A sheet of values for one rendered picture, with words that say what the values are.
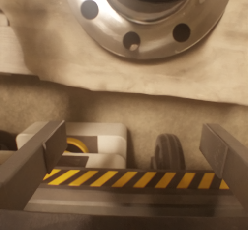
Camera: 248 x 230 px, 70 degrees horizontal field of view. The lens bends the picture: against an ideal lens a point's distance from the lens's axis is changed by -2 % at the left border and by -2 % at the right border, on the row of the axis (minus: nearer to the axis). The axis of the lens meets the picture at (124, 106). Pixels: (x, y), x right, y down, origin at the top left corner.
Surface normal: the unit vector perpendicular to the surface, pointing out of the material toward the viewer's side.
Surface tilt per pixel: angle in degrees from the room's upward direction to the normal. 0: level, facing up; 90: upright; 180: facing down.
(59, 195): 0
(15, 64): 0
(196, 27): 0
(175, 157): 50
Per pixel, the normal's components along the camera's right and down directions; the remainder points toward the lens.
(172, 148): -0.01, -0.73
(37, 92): -0.04, 0.30
